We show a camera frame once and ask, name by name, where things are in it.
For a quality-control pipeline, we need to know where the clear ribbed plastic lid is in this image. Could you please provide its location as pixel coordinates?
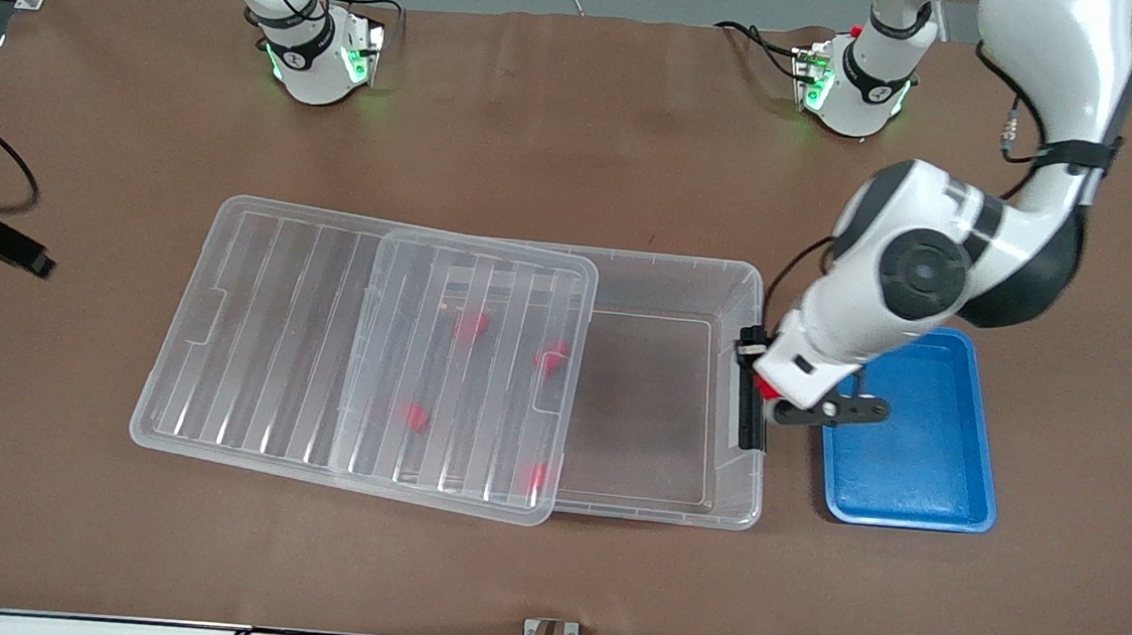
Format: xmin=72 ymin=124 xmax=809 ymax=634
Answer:
xmin=124 ymin=188 xmax=602 ymax=531

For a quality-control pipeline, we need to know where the clear plastic storage box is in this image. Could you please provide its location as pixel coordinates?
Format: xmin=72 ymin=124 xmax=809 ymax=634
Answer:
xmin=329 ymin=228 xmax=781 ymax=534

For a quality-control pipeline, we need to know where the blue plastic tray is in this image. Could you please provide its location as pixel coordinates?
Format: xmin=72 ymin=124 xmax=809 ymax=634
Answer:
xmin=815 ymin=319 xmax=1011 ymax=536

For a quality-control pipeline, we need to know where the brown table cover sheet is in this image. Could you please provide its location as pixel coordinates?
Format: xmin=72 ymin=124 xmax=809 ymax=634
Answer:
xmin=0 ymin=0 xmax=1132 ymax=635

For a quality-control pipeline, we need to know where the black box latch handle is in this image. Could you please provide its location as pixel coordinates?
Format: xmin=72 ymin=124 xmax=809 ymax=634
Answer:
xmin=728 ymin=324 xmax=776 ymax=454

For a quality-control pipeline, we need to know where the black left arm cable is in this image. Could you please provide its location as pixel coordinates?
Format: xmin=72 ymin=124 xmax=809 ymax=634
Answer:
xmin=759 ymin=28 xmax=1056 ymax=363

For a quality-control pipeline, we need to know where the black left base cable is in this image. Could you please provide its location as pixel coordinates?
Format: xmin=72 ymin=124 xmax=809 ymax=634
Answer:
xmin=711 ymin=18 xmax=809 ymax=82

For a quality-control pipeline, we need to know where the black base cable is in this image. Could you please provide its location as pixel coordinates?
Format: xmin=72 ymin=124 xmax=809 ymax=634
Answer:
xmin=316 ymin=0 xmax=406 ymax=48
xmin=711 ymin=18 xmax=809 ymax=82

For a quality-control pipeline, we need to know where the black right base cable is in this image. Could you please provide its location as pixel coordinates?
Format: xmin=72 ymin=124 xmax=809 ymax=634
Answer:
xmin=316 ymin=0 xmax=406 ymax=48

